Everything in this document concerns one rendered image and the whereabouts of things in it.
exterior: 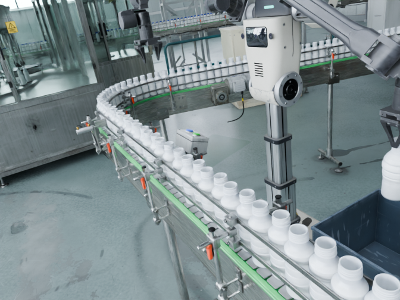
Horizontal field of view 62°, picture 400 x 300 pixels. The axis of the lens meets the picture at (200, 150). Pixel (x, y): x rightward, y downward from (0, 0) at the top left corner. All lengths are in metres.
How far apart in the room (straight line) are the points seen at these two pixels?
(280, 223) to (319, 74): 2.39
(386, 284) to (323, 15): 0.57
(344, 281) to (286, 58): 1.06
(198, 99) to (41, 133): 2.15
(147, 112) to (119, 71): 3.72
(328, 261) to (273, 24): 1.03
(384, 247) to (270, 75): 0.80
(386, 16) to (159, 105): 5.00
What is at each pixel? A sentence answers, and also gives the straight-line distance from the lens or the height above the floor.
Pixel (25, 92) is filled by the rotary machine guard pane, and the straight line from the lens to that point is 4.15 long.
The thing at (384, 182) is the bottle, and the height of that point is 1.10.
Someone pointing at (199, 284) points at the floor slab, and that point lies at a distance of 2.25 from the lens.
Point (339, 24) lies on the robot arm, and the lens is 0.86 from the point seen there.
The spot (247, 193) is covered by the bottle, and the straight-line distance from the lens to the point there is 0.84.
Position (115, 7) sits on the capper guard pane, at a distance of 6.27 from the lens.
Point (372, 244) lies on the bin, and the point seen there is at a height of 0.73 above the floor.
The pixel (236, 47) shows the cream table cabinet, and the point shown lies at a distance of 5.08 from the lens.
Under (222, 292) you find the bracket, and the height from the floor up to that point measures 0.92.
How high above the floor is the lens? 1.60
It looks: 24 degrees down
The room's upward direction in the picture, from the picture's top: 9 degrees counter-clockwise
